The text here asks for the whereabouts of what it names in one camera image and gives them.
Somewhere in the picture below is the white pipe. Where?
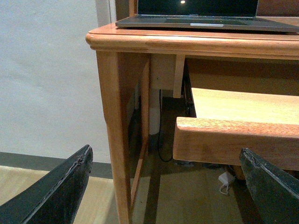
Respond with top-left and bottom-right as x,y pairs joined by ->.
149,89 -> 160,135

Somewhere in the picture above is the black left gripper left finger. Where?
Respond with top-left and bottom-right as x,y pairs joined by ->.
0,145 -> 93,224

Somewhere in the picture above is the wooden keyboard tray drawer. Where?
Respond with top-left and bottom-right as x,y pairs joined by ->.
173,88 -> 299,170

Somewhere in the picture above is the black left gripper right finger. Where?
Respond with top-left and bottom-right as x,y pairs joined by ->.
239,148 -> 299,224

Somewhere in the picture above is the black power cable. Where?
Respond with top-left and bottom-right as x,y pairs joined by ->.
158,89 -> 174,162

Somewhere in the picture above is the white power adapter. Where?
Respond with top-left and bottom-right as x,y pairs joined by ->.
218,172 -> 235,196

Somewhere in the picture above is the wooden desk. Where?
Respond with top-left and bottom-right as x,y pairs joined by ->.
86,23 -> 299,224

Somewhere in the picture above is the grey laptop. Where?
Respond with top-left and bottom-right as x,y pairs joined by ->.
115,0 -> 299,33

